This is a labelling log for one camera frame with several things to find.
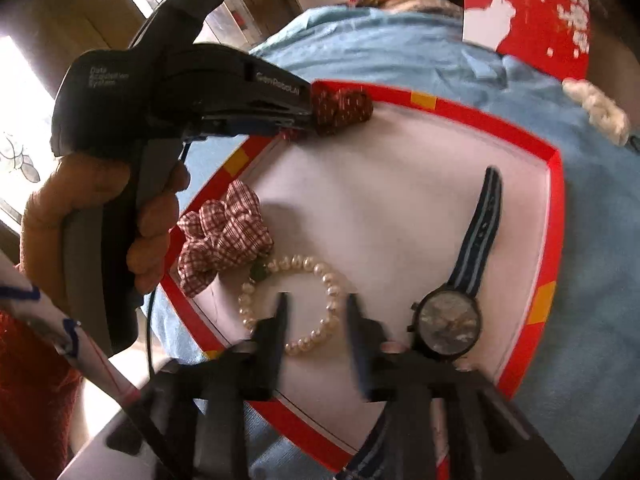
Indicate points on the red dotted fabric scrunchie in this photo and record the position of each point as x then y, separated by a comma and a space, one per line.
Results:
345, 107

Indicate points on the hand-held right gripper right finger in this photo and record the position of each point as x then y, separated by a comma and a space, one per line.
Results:
356, 325

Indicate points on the red-rimmed white box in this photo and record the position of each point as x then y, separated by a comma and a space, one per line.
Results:
375, 200

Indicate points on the white knitted piece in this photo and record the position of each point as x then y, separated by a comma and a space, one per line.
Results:
597, 110

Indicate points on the red knitted garment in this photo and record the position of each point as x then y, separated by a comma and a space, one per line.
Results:
30, 390

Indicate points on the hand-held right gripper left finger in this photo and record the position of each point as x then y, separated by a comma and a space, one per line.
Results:
283, 320

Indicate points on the person's left hand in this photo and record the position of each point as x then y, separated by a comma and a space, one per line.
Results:
65, 195

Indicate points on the wooden cabinet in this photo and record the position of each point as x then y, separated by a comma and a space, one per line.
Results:
250, 5

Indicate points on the window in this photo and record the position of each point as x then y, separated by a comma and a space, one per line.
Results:
20, 110

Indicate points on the red plaid fabric bow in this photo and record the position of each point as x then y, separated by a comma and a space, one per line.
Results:
225, 230

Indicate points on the light blue cloth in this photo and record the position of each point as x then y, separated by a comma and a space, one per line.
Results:
400, 55

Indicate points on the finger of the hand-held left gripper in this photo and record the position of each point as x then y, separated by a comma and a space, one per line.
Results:
250, 124

